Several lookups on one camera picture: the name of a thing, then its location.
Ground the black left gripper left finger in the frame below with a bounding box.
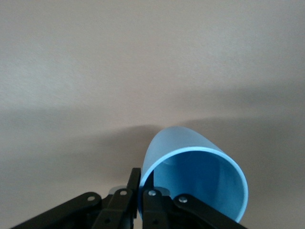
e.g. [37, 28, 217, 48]
[10, 167, 142, 229]

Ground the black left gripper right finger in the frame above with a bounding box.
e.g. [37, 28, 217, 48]
[142, 189, 248, 229]

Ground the light blue plastic cup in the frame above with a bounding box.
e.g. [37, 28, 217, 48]
[139, 125, 249, 224]

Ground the brown table mat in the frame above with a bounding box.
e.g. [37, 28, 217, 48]
[0, 0, 305, 229]

